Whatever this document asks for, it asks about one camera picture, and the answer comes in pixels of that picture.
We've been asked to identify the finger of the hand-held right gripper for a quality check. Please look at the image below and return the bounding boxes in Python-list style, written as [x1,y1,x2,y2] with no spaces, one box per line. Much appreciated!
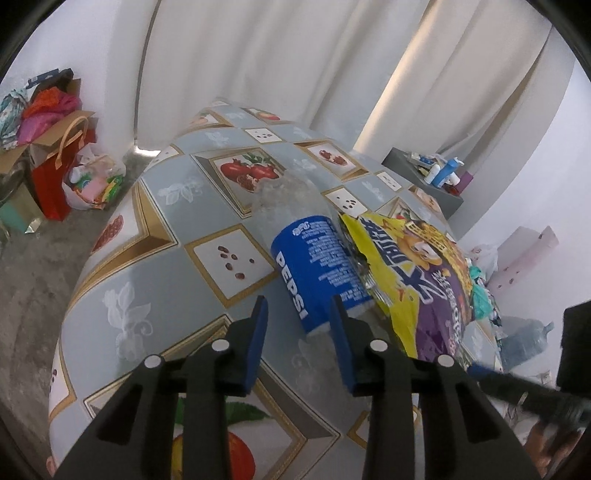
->
[466,362,587,430]

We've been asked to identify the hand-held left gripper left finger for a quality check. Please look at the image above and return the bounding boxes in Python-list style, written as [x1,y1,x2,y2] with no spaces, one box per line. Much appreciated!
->
[51,295,269,480]

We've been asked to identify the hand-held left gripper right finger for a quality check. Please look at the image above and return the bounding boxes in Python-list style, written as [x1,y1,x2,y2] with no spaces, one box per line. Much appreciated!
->
[330,294,541,480]

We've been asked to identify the crushed clear plastic bottle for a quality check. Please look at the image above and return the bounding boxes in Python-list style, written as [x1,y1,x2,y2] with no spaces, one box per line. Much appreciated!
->
[252,178,375,340]

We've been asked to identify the purple and yellow snack bag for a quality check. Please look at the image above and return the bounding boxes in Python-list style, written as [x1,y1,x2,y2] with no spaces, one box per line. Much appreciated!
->
[339,212,476,361]

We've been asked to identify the person's right hand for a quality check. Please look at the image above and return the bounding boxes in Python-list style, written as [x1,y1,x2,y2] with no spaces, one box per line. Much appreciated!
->
[524,418,585,476]

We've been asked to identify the large water jug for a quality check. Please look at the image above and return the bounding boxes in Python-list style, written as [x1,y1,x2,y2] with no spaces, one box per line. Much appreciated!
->
[499,316,555,372]

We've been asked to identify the pink patterned board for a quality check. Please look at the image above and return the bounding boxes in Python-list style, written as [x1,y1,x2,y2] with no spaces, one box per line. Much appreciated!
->
[487,226,559,296]

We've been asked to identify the white plastic bag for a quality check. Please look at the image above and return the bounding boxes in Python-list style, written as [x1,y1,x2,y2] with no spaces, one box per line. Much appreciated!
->
[468,244,499,278]

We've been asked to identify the fruit print tablecloth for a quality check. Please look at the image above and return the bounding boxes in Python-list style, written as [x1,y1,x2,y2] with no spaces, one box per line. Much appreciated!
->
[48,99,504,480]

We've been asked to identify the grey storage box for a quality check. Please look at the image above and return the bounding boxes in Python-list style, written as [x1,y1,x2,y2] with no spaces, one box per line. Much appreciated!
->
[381,147,465,220]

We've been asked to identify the blue lotion bottle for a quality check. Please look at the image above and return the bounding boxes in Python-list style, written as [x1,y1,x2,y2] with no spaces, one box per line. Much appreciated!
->
[433,157,465,186]

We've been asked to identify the plastic bag of goods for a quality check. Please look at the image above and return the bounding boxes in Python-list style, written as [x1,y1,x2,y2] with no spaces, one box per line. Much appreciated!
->
[62,147,127,211]

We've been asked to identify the red paper bag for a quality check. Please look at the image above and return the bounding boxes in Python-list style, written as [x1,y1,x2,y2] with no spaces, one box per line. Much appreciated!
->
[31,114,98,220]

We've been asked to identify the teal box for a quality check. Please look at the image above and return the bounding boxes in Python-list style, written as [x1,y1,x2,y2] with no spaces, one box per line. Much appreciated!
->
[0,185,43,234]

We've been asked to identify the white curtain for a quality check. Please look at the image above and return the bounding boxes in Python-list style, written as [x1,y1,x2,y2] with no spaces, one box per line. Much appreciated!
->
[134,0,573,241]

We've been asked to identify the cardboard box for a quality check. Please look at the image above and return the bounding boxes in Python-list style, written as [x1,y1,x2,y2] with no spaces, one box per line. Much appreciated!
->
[0,78,99,185]

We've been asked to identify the orange and pink clothes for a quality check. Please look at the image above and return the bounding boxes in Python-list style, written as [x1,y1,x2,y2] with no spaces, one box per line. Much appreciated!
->
[18,88,79,146]

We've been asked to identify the patterned teal cloth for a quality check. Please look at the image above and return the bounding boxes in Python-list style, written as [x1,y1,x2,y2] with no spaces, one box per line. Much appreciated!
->
[0,90,29,149]

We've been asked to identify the dark blue box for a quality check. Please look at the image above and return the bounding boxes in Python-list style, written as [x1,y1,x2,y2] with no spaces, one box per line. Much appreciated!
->
[27,68,75,91]

